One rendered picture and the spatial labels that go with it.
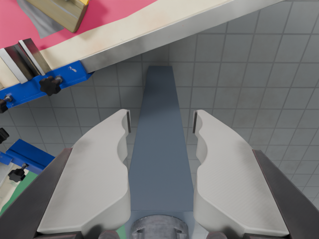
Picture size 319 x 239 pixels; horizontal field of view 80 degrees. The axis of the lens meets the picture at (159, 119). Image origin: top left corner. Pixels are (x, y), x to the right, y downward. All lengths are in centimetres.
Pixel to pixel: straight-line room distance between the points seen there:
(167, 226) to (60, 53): 51
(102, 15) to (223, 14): 28
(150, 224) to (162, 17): 49
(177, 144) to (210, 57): 100
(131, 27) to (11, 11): 28
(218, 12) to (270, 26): 118
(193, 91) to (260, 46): 58
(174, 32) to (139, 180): 39
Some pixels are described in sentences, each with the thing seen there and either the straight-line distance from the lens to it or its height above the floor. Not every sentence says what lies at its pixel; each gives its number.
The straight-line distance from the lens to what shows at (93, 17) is 54.
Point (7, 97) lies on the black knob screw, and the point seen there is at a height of 101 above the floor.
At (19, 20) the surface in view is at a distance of 62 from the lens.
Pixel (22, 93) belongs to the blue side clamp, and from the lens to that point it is 64.
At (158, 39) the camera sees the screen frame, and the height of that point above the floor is 99.
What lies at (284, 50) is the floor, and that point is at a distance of 176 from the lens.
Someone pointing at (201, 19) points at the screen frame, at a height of 99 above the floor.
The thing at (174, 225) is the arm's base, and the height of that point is 122.
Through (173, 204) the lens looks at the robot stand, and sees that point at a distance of 51.
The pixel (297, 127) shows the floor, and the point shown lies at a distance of 218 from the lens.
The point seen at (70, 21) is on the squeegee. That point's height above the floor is 99.
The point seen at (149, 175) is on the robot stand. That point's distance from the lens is 57.
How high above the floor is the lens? 147
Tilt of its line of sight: 58 degrees down
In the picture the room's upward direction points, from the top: 179 degrees counter-clockwise
